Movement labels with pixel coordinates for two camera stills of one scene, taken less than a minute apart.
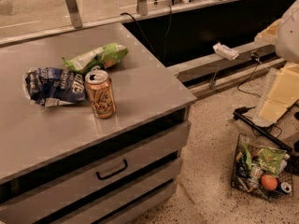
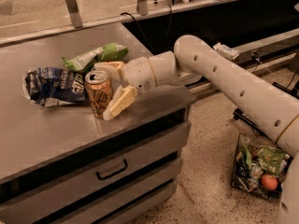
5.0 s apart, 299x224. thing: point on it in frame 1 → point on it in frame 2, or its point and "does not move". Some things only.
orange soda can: [100, 90] does not move
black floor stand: [239, 114] does not move
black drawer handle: [119, 171] does not move
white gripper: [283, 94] → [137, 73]
